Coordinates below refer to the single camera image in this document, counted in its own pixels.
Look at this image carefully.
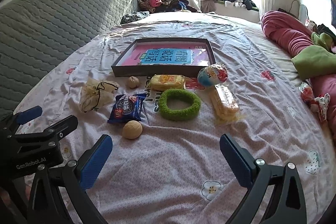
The beige sheer drawstring pouch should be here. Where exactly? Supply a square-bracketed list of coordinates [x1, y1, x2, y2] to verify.
[79, 78, 120, 113]

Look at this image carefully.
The blue cookie packet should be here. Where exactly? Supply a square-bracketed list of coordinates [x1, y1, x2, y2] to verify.
[107, 93, 146, 124]

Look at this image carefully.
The walnut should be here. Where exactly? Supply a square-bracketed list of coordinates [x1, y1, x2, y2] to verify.
[126, 76, 140, 89]
[122, 121, 143, 139]

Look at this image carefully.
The clear cracker stack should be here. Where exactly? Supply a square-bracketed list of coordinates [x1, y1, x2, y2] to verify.
[209, 84, 242, 124]

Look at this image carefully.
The yellow rice cracker packet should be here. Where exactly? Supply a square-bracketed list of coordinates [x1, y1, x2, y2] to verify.
[149, 75, 185, 92]

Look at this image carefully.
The green fuzzy ring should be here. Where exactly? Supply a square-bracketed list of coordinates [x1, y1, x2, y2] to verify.
[157, 88, 202, 122]

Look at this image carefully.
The surprise egg toy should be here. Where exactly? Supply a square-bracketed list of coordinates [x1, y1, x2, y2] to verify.
[197, 64, 228, 87]

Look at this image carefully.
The grey quilted headboard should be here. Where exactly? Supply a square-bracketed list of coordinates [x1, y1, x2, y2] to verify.
[1, 0, 138, 116]

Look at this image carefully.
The red white plush toy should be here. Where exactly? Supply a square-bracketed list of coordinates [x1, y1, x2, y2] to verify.
[298, 82, 331, 123]

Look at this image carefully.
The dark shallow box tray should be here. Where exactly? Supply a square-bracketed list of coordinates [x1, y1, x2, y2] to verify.
[112, 38, 215, 77]

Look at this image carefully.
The dark floral pillow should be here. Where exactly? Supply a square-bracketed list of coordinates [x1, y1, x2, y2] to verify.
[120, 11, 150, 24]

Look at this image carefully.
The green cloth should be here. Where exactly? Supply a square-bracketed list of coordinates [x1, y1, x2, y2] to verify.
[291, 32, 335, 80]

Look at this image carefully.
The clothes pile in corner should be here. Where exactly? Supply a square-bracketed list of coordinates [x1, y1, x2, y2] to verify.
[137, 0, 201, 14]

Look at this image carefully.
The pink rolled blanket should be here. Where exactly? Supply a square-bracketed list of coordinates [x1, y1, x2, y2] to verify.
[261, 11, 335, 135]

